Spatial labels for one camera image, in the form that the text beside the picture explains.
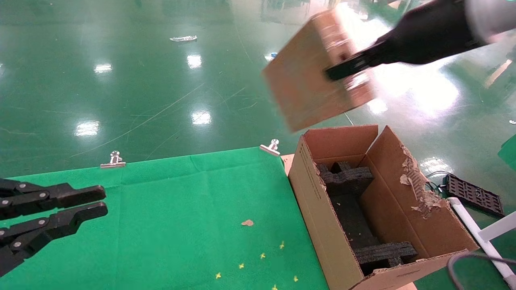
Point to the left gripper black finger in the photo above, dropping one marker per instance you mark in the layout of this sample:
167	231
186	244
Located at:
60	225
60	195

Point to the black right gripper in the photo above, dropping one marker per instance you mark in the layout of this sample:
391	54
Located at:
427	34

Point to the small brown cardboard box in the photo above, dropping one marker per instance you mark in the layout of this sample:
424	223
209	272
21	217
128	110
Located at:
306	84

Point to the large open cardboard carton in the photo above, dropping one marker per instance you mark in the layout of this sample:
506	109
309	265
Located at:
322	225

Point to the silver binder clip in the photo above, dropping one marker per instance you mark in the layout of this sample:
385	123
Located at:
269	149
113	162

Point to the green tablecloth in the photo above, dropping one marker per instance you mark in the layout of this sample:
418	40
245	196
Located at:
161	221

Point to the black foam insert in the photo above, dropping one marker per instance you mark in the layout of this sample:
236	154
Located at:
350	181

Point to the black power strip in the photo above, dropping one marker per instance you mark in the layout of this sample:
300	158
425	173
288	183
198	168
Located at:
473	195

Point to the green cloth covered table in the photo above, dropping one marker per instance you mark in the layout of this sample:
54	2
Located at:
508	152

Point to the white table leg frame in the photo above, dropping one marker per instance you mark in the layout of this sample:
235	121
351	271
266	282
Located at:
483	241

